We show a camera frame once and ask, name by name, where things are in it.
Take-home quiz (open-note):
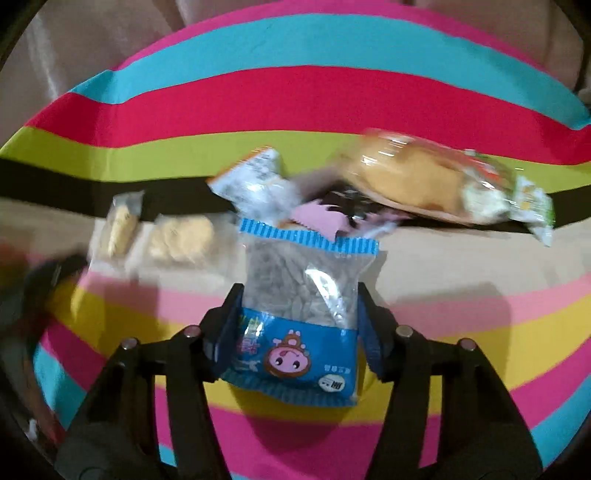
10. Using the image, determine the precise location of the orange cracker packet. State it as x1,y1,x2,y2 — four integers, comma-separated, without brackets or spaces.
332,131,513,225

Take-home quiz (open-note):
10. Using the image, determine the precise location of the clear biscuit packet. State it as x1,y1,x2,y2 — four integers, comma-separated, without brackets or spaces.
90,191,144,268
128,213,238,277

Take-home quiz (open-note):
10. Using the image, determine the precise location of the blue seed snack packet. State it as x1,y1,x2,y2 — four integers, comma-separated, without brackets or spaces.
222,219,380,407

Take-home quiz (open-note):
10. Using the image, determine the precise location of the pink dark candy packet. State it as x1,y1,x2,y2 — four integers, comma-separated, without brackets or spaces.
290,186,411,242

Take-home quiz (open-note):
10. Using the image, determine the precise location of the striped colourful cloth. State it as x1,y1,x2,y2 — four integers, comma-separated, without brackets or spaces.
1,1,590,479

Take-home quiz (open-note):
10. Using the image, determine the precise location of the white orange small packet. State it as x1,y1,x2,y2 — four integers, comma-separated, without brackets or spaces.
206,147,303,226

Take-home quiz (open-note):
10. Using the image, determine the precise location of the clear biscuit packet left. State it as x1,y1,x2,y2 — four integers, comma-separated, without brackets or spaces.
90,191,144,268

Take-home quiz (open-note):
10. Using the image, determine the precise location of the green white small packet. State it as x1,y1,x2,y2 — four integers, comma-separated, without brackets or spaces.
509,175,555,247

